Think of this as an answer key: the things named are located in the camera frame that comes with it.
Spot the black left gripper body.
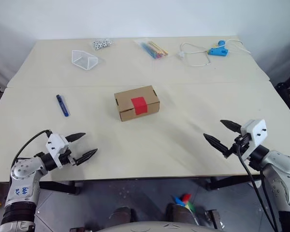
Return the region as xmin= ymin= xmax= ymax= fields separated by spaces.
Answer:
xmin=61 ymin=149 xmax=78 ymax=168

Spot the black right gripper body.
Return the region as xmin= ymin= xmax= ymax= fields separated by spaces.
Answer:
xmin=223 ymin=134 xmax=252 ymax=160

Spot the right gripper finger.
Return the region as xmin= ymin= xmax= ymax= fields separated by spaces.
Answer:
xmin=203 ymin=132 xmax=231 ymax=153
xmin=219 ymin=119 xmax=243 ymax=134

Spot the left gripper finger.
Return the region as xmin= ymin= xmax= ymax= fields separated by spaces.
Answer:
xmin=73 ymin=148 xmax=98 ymax=167
xmin=64 ymin=132 xmax=87 ymax=144

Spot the brown cardboard box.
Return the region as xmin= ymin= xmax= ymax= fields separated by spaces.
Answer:
xmin=114 ymin=85 xmax=160 ymax=122

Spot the black stand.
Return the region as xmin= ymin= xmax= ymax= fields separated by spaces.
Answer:
xmin=275 ymin=81 xmax=290 ymax=127

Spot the multicoloured toy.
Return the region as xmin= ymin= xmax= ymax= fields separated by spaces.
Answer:
xmin=173 ymin=193 xmax=196 ymax=214

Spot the red tape strip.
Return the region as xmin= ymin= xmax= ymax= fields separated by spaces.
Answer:
xmin=131 ymin=96 xmax=148 ymax=116

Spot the blue glue gun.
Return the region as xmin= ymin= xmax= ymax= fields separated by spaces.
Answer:
xmin=207 ymin=40 xmax=230 ymax=58

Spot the clear plastic container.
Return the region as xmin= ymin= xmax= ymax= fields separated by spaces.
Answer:
xmin=71 ymin=50 xmax=106 ymax=71

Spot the bag of spotted dice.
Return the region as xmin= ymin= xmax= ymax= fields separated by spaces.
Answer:
xmin=91 ymin=38 xmax=113 ymax=51

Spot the grey robot torso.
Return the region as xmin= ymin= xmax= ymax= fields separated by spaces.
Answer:
xmin=96 ymin=220 xmax=223 ymax=232

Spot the bag of coloured sticks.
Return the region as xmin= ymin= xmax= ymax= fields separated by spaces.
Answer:
xmin=134 ymin=40 xmax=169 ymax=60

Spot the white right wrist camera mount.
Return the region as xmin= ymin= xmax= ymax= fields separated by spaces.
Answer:
xmin=240 ymin=118 xmax=267 ymax=161

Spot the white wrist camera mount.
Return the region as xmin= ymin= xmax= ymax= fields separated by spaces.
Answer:
xmin=45 ymin=133 xmax=71 ymax=169
xmin=240 ymin=118 xmax=267 ymax=161

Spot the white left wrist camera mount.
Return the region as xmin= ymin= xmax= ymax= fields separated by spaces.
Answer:
xmin=45 ymin=133 xmax=71 ymax=169

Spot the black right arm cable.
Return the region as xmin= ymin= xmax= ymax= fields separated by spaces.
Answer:
xmin=236 ymin=142 xmax=281 ymax=232

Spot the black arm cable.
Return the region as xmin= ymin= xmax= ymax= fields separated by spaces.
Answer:
xmin=236 ymin=142 xmax=281 ymax=232
xmin=11 ymin=130 xmax=51 ymax=170

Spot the black table leg frame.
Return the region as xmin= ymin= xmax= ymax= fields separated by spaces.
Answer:
xmin=204 ymin=175 xmax=262 ymax=192
xmin=39 ymin=180 xmax=82 ymax=196

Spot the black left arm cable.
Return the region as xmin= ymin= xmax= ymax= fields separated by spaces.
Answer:
xmin=11 ymin=130 xmax=51 ymax=170

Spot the blue tool with white cable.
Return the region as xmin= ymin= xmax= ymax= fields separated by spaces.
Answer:
xmin=177 ymin=38 xmax=252 ymax=68

